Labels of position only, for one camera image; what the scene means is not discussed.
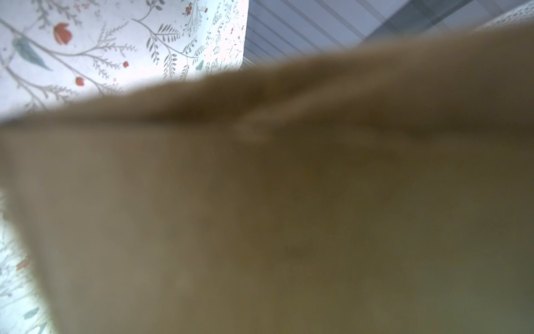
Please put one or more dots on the brown cardboard box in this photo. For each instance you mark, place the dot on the brown cardboard box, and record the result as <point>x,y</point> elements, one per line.
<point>388,189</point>

